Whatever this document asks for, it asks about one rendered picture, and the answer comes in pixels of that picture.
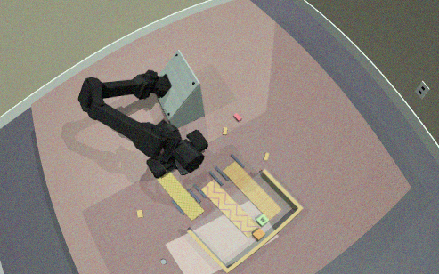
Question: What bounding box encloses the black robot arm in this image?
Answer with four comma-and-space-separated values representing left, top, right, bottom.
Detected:
78, 70, 204, 175

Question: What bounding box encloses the small pink block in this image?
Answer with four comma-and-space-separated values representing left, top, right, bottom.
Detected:
233, 113, 242, 121

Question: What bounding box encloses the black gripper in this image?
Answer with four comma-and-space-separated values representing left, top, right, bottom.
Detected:
147, 130, 208, 179

